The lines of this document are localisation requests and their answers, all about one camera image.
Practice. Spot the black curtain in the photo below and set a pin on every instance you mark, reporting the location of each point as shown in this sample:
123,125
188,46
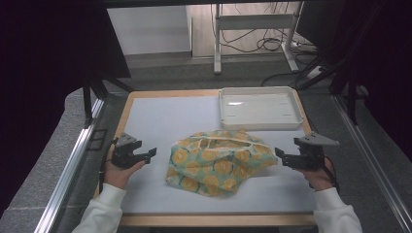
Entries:
382,64
42,81

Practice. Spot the black metal frame strut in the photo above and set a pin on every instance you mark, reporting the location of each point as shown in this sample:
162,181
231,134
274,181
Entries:
87,100

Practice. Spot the person's right hand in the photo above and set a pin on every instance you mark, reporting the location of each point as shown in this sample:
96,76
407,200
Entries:
319,179

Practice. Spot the orange slice print cloth bag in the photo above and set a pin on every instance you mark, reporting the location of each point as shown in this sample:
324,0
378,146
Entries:
217,161

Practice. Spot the white plastic tray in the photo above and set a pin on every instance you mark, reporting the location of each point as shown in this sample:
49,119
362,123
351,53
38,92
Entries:
260,108

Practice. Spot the white table mat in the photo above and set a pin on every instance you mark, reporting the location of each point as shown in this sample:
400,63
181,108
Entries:
162,123

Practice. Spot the person's left hand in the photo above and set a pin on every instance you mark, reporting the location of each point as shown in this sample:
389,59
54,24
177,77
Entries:
118,176

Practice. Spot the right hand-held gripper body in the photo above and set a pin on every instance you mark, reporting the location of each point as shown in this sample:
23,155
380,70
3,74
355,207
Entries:
311,155

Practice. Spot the white metal desk frame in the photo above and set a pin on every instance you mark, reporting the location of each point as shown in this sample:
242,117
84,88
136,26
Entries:
252,22

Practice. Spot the aluminium rail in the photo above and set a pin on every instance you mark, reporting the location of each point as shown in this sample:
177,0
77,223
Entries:
69,168
372,161

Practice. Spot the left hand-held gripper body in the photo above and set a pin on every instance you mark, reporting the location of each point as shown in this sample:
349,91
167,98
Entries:
124,155

